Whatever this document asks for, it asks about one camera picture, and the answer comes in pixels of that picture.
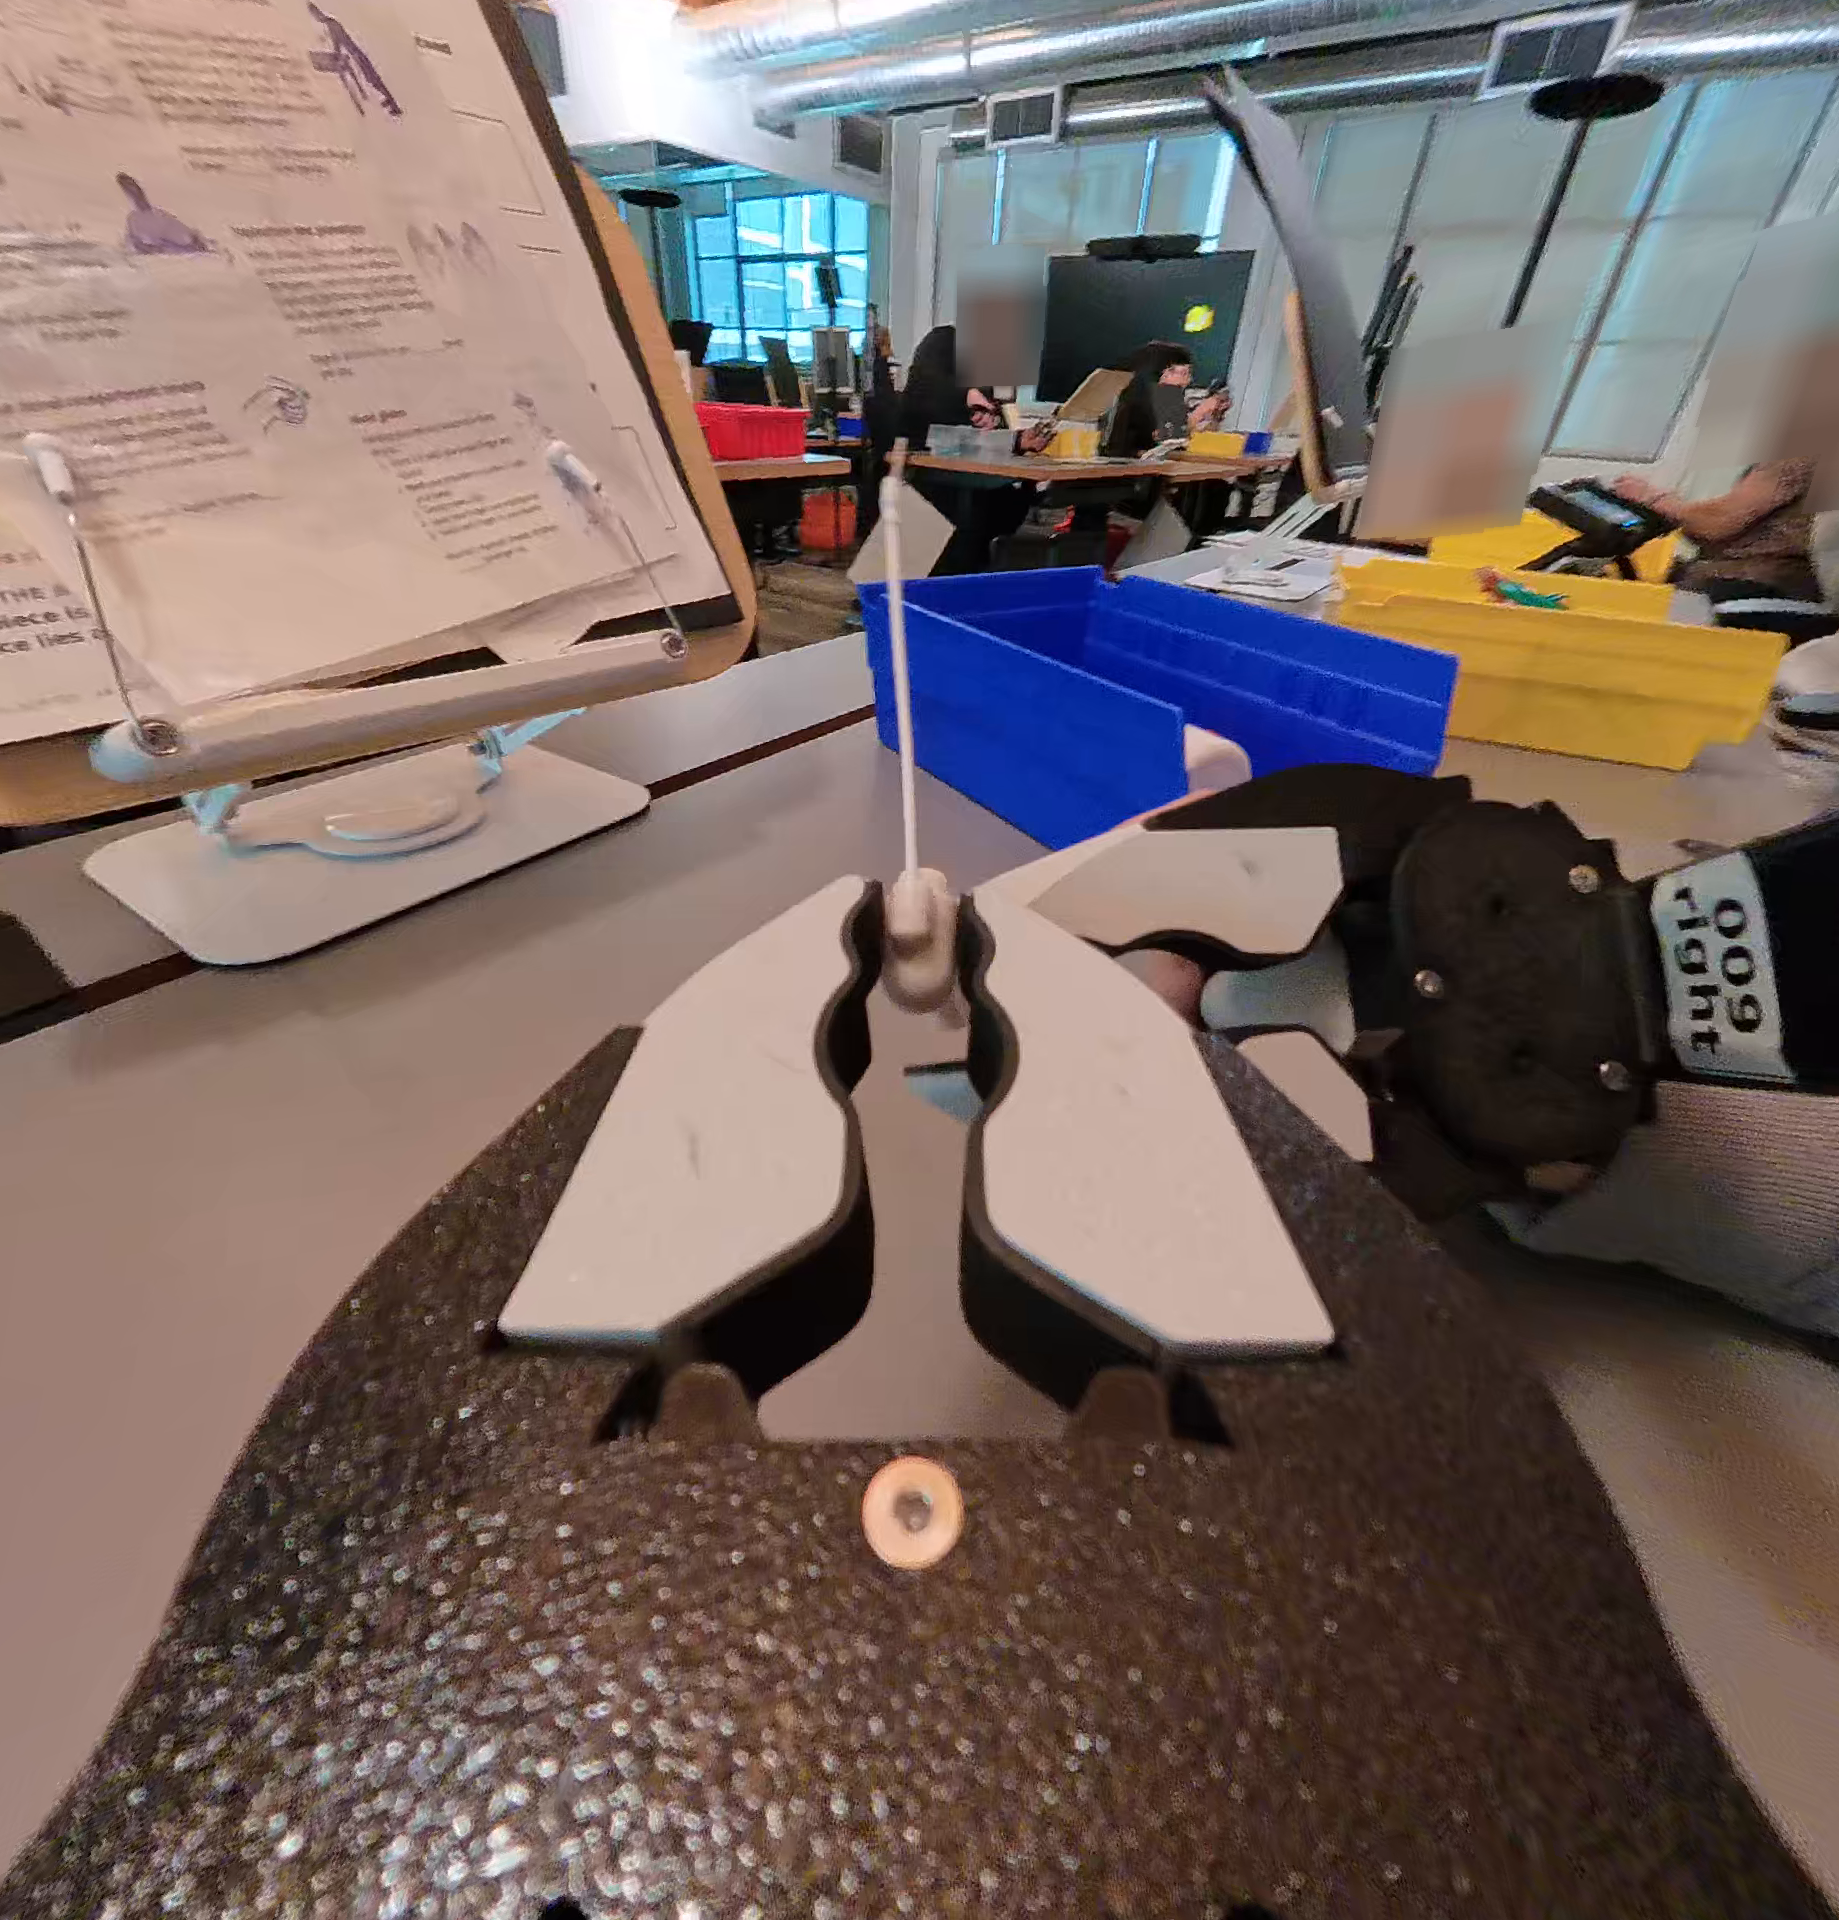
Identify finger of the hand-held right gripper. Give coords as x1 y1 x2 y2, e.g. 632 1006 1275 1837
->
1200 967 1381 1167
1028 823 1344 963

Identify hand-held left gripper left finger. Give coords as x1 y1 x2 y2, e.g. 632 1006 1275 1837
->
497 874 879 1397

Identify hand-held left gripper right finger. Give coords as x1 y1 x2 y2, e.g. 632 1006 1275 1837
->
955 888 1341 1415

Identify blue plastic bin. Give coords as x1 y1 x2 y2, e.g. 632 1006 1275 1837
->
857 568 1460 849

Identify person's right forearm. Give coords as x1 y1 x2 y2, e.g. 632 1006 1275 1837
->
1490 1073 1839 1358

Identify grey desk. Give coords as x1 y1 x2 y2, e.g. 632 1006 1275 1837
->
0 546 1839 1920

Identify black desk panel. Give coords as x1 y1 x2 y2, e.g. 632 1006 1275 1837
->
0 905 79 1036

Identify large yellow plastic bin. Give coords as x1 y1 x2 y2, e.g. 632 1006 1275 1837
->
1337 555 1794 773

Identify background wooden table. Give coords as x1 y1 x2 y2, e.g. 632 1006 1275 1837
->
905 451 1297 488

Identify black handheld device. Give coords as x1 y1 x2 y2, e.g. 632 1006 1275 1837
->
1526 477 1680 562

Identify wooden document stand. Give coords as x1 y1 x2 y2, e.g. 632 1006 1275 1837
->
0 0 758 968

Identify black curved document stand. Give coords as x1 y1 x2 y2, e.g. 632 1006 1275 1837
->
1202 66 1387 504

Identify red plastic bin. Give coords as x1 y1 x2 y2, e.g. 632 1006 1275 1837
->
695 401 811 464

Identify black floor lamp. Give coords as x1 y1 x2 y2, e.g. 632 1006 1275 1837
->
1505 72 1669 333

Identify printed paper sheets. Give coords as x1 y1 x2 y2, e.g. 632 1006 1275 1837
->
0 0 734 753

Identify black wall screen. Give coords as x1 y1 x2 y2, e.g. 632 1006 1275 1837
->
1040 247 1258 408

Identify silver ventilation duct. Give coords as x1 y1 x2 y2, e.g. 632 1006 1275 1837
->
679 0 1839 137

